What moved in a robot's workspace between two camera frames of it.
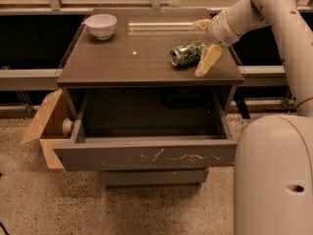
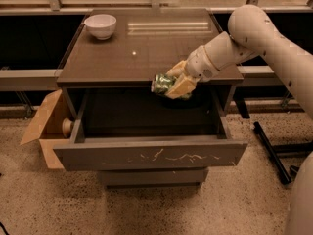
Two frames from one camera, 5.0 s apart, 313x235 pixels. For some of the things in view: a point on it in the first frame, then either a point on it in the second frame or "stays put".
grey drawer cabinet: x=150 y=94 stays put
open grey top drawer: x=143 y=128 stays put
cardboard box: x=48 y=129 stays put
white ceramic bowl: x=103 y=25 stays put
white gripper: x=220 y=28 -> x=200 y=65
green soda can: x=187 y=54 -> x=161 y=82
